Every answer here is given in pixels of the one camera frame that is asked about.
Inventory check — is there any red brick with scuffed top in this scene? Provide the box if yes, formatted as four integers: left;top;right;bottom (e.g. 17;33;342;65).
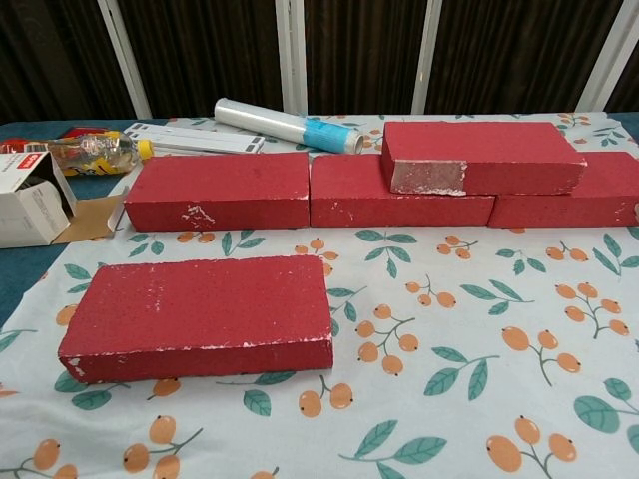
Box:
57;253;334;385

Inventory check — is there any red brick with taped end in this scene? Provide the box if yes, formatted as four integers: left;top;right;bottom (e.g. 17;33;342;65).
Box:
381;121;588;197

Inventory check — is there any red foam brick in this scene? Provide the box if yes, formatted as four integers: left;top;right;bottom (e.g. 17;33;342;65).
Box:
486;151;639;230
309;153;496;229
123;153;311;233

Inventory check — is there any clear film roll blue label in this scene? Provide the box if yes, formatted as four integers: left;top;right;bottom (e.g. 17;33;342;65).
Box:
214;97;367;154

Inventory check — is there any long white flat box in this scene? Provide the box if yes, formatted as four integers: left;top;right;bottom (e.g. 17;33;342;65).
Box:
127;130;266;156
122;122;219;139

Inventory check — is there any floral fruit print tablecloth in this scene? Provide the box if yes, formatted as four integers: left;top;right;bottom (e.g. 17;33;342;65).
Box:
0;112;639;479

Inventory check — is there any orange drink plastic bottle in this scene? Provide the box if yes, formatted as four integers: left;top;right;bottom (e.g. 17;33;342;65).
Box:
0;130;155;179

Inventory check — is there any red flat case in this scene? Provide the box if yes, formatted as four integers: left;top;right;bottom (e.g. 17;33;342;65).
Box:
58;126;109;140

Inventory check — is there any white desk lamp carton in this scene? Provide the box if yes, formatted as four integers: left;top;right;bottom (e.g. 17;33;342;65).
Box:
0;151;126;249

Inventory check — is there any dark folding screen white frame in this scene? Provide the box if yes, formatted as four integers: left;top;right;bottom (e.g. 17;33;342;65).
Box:
0;0;639;124

